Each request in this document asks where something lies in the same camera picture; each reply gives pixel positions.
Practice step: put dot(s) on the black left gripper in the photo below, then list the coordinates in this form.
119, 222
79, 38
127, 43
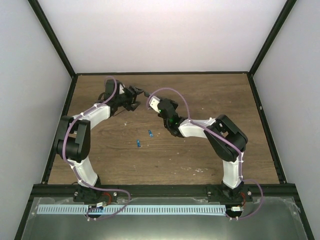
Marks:
132, 94

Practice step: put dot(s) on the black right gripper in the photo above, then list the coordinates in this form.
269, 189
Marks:
175, 105

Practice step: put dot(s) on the blue battery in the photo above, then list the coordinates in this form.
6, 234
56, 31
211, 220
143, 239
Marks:
150, 133
138, 143

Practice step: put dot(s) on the black remote control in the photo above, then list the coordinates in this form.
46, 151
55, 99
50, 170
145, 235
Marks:
146, 94

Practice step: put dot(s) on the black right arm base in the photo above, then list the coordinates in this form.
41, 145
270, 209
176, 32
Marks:
223, 194

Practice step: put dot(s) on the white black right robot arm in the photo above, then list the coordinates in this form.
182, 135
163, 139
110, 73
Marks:
226, 139

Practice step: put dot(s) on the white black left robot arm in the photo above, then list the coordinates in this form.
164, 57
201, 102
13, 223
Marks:
73, 138

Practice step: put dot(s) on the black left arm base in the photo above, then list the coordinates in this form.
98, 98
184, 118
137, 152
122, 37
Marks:
92, 196

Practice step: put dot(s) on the clear acrylic front panel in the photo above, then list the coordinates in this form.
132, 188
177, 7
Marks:
274, 218

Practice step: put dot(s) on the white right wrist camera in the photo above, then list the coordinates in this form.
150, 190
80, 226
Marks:
153, 103

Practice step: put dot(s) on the light blue slotted cable duct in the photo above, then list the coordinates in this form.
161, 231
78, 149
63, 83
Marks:
73, 209

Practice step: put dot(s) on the black table frame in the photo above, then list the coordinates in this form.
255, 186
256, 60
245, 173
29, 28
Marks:
118, 143

